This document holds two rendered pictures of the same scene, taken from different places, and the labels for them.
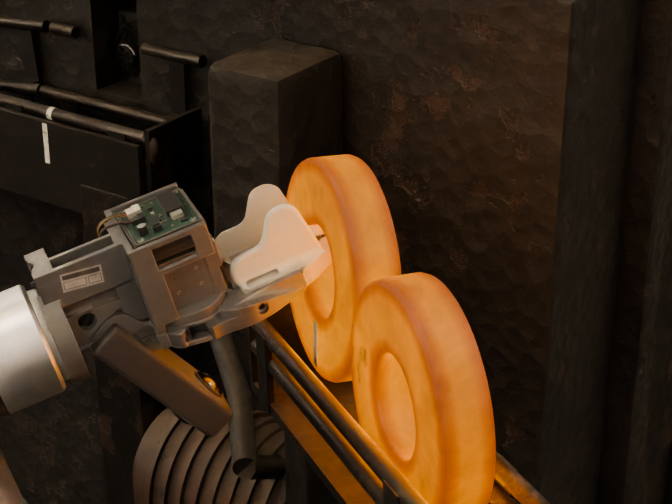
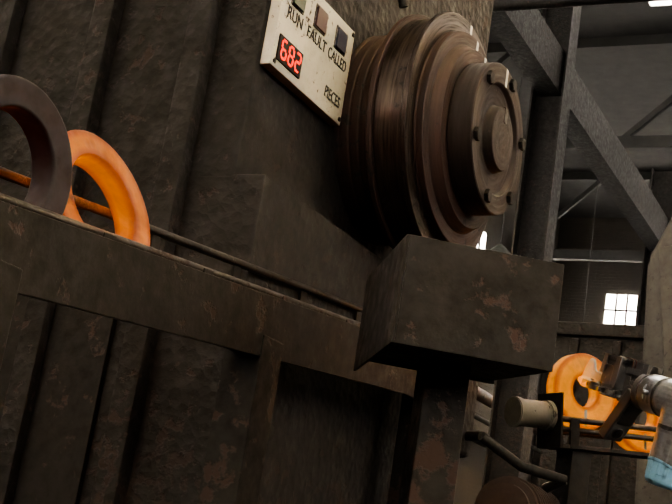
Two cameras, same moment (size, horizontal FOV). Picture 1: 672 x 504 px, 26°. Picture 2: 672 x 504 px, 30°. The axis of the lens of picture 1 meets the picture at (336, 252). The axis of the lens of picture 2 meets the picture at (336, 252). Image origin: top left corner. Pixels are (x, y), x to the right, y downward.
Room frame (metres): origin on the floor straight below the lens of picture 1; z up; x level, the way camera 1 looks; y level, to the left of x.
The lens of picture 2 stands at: (1.71, 2.41, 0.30)
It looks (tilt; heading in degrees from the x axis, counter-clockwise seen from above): 15 degrees up; 263
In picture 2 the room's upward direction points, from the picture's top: 9 degrees clockwise
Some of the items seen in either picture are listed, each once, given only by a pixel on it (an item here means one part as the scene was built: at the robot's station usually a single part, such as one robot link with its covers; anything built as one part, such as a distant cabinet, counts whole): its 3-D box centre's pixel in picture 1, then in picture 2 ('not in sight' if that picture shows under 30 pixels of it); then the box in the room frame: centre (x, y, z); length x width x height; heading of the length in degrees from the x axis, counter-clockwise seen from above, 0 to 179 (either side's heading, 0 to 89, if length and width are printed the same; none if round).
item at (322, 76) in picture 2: not in sight; (311, 47); (1.59, 0.47, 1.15); 0.26 x 0.02 x 0.18; 56
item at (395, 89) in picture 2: not in sight; (439, 140); (1.31, 0.25, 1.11); 0.47 x 0.06 x 0.47; 56
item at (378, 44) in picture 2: not in sight; (399, 141); (1.38, 0.20, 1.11); 0.47 x 0.10 x 0.47; 56
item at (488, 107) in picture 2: not in sight; (489, 139); (1.23, 0.31, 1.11); 0.28 x 0.06 x 0.28; 56
